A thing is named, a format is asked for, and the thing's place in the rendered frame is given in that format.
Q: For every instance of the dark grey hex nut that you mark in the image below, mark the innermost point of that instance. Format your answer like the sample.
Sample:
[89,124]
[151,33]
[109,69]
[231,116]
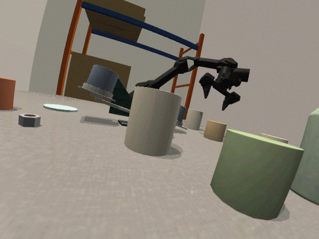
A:
[29,120]

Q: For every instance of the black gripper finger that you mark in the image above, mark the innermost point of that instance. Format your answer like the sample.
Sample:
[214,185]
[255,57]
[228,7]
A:
[228,101]
[206,85]

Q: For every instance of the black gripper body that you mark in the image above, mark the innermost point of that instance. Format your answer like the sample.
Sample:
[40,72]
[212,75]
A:
[222,88]

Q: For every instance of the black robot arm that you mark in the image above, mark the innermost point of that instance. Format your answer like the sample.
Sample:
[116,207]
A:
[233,77]

